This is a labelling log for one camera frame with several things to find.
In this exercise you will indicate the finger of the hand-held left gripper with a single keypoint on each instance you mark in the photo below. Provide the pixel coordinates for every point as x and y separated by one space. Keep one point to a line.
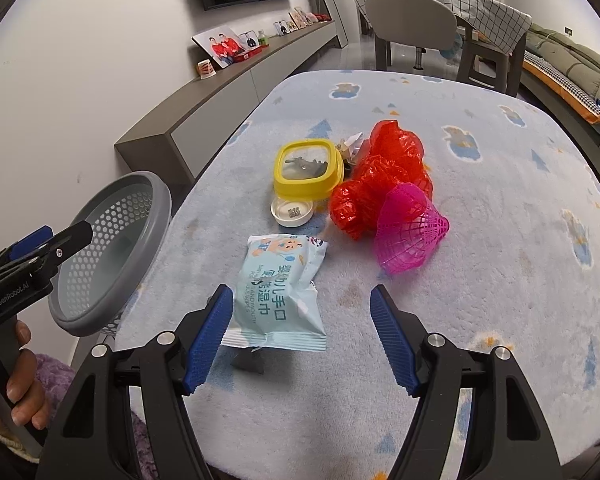
30 241
72 240

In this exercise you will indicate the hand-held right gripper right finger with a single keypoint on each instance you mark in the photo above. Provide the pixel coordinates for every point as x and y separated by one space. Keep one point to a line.
392 340

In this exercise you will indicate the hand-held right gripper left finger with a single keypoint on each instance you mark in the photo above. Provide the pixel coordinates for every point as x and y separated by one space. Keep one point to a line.
210 340

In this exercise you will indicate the grey perforated plastic basket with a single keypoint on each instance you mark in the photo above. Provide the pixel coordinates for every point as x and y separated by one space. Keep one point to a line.
110 240

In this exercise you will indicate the light blue wet wipe packet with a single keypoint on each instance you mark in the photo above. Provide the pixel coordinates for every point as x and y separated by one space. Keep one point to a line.
275 300

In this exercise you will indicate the white paper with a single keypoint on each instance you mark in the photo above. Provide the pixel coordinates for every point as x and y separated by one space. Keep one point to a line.
351 144

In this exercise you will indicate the person's left hand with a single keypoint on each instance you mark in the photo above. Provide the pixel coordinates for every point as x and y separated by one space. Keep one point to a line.
27 395

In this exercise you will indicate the purple fuzzy garment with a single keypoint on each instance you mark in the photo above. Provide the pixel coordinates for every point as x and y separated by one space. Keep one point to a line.
55 375

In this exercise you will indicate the pink plastic mesh net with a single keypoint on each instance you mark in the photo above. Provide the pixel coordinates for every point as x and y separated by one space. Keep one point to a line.
405 240

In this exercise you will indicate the light blue printed blanket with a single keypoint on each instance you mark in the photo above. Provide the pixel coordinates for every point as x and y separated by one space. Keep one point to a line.
480 285

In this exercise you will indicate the white round jar lid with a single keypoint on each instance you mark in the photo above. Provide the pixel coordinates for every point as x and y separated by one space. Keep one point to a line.
292 212

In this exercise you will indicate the yellow container with clear lid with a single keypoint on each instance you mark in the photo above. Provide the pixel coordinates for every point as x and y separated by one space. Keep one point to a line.
286 187

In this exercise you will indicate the red crumpled plastic bag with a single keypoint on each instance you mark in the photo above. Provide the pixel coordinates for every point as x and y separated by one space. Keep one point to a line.
380 170

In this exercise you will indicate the red patterned paper cup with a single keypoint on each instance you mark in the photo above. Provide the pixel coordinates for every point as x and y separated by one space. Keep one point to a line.
206 69

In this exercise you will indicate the red flat box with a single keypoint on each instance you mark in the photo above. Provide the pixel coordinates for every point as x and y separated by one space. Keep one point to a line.
250 54

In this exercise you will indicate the small green bottle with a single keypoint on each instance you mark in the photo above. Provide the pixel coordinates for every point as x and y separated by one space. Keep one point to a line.
263 38

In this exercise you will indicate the grey wooden chair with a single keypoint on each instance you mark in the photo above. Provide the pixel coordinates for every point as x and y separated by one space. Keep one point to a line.
490 65

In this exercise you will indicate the row of small picture cards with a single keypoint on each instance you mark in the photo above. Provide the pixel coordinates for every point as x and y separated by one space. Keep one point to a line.
302 17

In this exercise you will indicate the grey round-back chair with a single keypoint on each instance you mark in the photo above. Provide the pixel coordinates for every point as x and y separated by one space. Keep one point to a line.
410 20

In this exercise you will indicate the small red ornament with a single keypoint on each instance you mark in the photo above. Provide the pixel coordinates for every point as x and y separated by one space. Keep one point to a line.
323 17

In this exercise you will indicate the sofa with green quilt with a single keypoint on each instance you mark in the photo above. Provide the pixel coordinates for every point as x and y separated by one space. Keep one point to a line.
570 60

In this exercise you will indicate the table with checked cloth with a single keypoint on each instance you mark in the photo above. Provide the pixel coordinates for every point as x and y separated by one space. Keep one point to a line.
490 15

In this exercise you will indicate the long grey wall cabinet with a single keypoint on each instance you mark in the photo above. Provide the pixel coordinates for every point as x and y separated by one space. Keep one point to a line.
215 95

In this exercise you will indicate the large photo frame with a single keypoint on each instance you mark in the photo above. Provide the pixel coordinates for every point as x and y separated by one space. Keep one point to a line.
220 47

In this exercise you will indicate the small dark photo frame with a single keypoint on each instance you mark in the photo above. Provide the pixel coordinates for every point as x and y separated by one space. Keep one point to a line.
282 28

